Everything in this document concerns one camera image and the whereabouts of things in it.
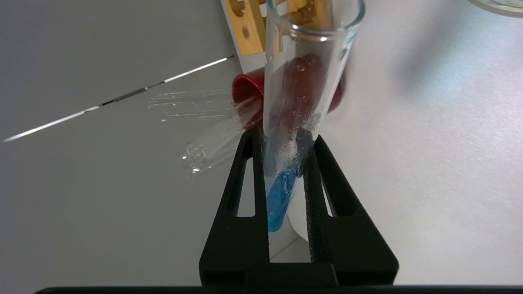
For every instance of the wooden test tube rack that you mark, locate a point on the wooden test tube rack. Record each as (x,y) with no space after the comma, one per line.
(245,28)

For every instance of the red plastic cup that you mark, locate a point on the red plastic cup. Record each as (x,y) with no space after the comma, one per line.
(247,90)

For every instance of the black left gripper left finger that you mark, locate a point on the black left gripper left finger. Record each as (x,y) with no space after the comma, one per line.
(233,245)

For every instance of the small clear glass beaker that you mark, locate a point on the small clear glass beaker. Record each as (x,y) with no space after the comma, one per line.
(498,6)

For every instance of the empty clear test tube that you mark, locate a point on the empty clear test tube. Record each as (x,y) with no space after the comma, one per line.
(196,102)
(196,155)

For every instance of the blue pigment liquid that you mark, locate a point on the blue pigment liquid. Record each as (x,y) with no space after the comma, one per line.
(280,200)

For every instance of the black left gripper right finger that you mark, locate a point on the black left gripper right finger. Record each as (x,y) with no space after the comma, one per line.
(359,253)

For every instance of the blue-stained glass test tube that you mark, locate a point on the blue-stained glass test tube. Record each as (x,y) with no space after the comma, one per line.
(294,122)

